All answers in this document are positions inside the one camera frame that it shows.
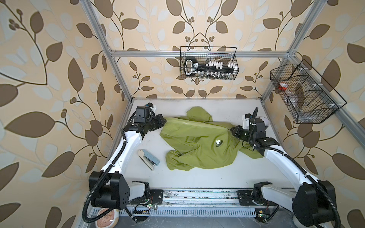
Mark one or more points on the black wire basket right wall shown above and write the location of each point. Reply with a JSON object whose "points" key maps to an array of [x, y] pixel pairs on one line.
{"points": [[310, 98]]}

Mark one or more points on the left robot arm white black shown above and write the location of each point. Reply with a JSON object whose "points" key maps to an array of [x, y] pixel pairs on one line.
{"points": [[119, 171]]}

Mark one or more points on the grey tape roll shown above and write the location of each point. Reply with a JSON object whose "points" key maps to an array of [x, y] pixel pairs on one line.
{"points": [[266, 121]]}

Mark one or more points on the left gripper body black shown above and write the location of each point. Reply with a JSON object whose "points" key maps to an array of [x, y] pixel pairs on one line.
{"points": [[153, 123]]}

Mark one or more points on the red cap bottle in basket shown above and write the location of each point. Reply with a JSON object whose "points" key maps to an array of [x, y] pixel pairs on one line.
{"points": [[282, 87]]}

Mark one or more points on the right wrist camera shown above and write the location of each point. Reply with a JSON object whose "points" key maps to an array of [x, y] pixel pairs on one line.
{"points": [[246, 121]]}

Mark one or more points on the small grey white block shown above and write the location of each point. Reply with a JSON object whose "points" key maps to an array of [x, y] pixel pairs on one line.
{"points": [[150, 160]]}

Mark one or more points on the green jacket with patterned lining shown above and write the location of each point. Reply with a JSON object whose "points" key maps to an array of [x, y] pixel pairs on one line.
{"points": [[198, 141]]}

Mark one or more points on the black wire basket back wall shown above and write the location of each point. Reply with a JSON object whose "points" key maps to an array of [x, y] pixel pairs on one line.
{"points": [[224, 54]]}

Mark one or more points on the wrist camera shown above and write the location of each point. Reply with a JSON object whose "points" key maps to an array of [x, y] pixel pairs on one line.
{"points": [[246, 121], [151, 106]]}

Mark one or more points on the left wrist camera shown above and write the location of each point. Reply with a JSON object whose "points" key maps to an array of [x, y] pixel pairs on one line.
{"points": [[151, 106]]}

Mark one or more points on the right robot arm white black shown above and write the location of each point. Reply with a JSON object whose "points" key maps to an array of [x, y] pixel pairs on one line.
{"points": [[312, 201]]}

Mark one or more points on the black wire basket wall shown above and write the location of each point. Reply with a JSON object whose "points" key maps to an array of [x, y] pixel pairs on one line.
{"points": [[224, 54], [310, 98]]}

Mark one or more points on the black socket set rail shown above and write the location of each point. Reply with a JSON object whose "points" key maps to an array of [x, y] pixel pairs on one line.
{"points": [[210, 69]]}

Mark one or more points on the pink white round device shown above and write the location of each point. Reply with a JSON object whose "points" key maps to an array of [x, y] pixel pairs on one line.
{"points": [[110, 220]]}

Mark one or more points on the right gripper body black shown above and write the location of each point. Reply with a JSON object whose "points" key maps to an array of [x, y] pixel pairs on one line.
{"points": [[244, 134]]}

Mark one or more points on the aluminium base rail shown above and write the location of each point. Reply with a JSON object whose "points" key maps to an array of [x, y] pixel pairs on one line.
{"points": [[200, 202]]}

